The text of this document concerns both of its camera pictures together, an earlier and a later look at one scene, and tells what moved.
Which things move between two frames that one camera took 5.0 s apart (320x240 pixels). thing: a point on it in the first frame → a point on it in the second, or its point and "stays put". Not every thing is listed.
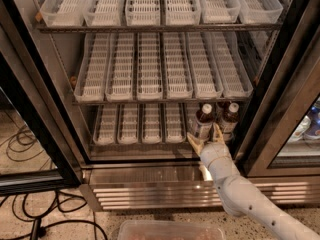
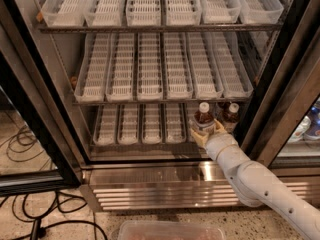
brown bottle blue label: [204, 122] stays put
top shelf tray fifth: [216, 7] stays put
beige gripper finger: [197, 146] → [200, 138]
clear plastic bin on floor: [171, 230] stays put
